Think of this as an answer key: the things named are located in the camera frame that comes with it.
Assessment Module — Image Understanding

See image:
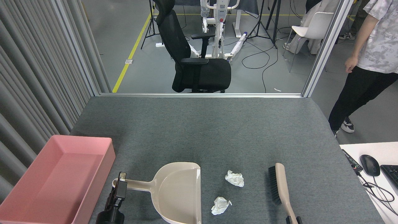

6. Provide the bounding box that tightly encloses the person's hand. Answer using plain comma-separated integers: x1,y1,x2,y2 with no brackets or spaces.
345,55,359,74

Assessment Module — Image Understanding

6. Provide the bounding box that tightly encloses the black flat cable hub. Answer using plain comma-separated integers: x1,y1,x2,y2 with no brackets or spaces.
341,149,363,174

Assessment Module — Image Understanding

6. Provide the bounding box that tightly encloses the black desk cable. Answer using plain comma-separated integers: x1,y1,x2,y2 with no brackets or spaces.
355,170,398,216

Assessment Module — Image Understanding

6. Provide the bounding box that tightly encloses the beige plastic dustpan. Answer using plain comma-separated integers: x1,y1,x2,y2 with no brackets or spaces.
112,162,201,224

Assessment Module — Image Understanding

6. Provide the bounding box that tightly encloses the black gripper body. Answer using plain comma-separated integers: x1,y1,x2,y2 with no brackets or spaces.
96,211,125,224

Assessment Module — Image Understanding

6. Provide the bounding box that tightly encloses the black floor cable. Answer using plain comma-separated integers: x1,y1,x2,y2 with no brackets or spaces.
242,19,279,93

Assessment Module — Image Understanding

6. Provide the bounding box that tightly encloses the white plastic chair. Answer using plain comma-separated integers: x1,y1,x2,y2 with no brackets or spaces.
288,12,335,72

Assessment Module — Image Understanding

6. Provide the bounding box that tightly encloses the person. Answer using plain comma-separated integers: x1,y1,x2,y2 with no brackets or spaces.
338,0,372,40
282,0,341,55
328,0,398,137

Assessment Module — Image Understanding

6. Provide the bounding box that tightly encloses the white desk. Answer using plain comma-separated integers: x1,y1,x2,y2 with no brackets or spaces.
339,142,398,224

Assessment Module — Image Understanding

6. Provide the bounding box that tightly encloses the black keyboard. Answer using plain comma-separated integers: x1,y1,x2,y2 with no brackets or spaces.
380,165,398,189

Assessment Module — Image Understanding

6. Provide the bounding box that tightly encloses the beige brush with black bristles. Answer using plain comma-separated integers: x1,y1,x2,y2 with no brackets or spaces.
268,163,299,224

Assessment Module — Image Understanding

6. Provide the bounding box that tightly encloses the white tissue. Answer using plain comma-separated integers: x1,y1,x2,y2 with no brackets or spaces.
211,197,232,216
225,170,245,187

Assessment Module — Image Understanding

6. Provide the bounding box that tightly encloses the grey pleated curtain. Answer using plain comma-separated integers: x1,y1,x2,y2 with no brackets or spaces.
0,0,111,204

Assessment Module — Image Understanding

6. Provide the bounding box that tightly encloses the black computer mouse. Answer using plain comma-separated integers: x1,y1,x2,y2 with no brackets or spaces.
360,155,381,177

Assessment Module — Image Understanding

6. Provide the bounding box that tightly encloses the black office chair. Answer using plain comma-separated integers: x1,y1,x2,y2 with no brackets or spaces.
154,0,232,93

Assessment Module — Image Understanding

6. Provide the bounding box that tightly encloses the pink plastic bin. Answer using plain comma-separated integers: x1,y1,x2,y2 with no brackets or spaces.
0,135,116,224

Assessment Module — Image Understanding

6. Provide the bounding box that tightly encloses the black tripod stand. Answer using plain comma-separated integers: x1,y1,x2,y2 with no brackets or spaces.
141,0,164,49
247,0,282,49

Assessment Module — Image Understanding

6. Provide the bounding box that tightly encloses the silver table rail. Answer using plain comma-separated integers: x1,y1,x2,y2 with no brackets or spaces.
99,92,303,99

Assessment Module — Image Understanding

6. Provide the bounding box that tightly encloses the white stand on wheels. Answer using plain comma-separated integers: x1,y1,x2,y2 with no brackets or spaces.
188,0,248,61

